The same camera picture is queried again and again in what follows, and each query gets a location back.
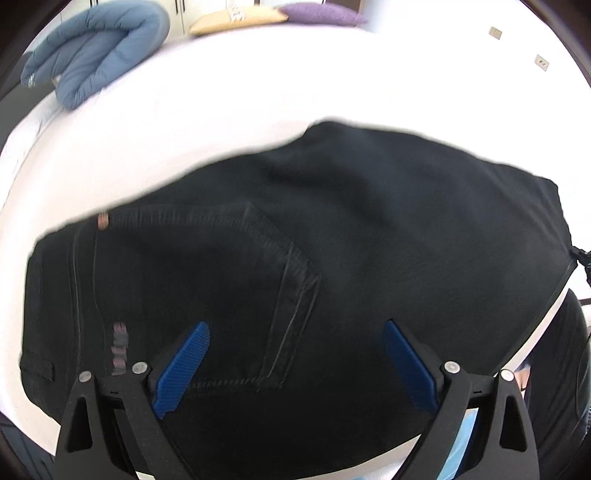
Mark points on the yellow pillow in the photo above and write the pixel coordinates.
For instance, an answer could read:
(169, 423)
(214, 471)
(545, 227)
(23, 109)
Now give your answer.
(235, 22)

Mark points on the white bed mattress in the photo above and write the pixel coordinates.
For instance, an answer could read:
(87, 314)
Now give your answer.
(184, 115)

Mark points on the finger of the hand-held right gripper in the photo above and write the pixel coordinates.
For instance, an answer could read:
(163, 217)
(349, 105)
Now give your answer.
(582, 261)

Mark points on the light blue plastic object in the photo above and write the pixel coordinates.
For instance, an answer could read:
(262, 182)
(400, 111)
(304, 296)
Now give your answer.
(461, 443)

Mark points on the wall socket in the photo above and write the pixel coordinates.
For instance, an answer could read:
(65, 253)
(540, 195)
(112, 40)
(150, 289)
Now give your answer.
(541, 62)
(495, 33)

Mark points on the person's dark clothing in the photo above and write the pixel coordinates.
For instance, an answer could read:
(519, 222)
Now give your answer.
(568, 392)

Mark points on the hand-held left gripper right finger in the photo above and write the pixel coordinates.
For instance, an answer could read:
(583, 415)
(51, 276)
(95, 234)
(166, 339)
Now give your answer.
(411, 369)

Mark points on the black denim pants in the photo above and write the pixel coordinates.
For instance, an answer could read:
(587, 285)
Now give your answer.
(323, 230)

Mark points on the purple pillow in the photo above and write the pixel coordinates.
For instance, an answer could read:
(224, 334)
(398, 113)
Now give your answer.
(323, 14)

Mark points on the blue rolled duvet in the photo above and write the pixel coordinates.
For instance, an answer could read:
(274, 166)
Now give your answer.
(97, 50)

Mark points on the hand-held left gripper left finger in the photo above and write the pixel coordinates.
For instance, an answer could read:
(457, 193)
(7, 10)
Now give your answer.
(182, 369)

